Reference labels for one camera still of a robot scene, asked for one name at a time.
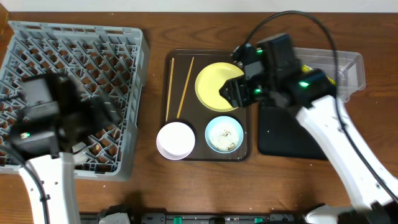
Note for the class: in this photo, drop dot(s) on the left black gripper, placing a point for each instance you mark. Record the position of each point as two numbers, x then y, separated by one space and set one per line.
101 111

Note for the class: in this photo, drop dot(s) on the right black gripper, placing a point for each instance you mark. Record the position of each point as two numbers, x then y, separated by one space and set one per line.
245 94

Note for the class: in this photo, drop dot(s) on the light blue bowl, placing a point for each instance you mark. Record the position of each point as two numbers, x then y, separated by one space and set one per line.
224 121

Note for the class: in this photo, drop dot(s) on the green orange snack wrapper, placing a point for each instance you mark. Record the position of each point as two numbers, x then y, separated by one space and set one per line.
306 68

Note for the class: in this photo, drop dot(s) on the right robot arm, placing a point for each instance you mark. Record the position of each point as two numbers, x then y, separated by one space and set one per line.
322 114

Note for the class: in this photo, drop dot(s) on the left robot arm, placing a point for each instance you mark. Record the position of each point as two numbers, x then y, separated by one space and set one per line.
41 141

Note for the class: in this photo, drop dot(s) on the clear plastic waste bin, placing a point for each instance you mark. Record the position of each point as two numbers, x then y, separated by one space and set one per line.
350 68

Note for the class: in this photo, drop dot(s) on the yellow plate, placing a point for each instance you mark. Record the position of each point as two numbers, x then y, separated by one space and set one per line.
210 80

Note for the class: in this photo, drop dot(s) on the rice and food scraps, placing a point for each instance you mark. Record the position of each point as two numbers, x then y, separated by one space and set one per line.
224 138

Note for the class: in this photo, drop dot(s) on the right wooden chopstick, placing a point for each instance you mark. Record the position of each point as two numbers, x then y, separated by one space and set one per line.
185 88

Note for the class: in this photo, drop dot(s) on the wooden chopstick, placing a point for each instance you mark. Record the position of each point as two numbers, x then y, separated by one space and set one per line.
185 88
169 89

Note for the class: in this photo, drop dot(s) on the dark brown serving tray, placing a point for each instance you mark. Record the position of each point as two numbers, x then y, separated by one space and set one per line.
194 113

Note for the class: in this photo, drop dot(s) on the black tray bin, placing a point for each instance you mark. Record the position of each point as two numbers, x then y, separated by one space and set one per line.
279 134

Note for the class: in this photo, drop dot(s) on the grey plastic dish rack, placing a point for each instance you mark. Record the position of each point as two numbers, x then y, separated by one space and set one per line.
104 59

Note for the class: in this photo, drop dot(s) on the left wooden chopstick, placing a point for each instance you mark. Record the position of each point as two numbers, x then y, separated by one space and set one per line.
169 89

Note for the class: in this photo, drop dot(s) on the pink bowl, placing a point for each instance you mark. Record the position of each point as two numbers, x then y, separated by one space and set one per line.
175 141

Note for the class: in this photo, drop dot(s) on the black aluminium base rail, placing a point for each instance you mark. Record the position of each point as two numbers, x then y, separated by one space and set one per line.
217 218

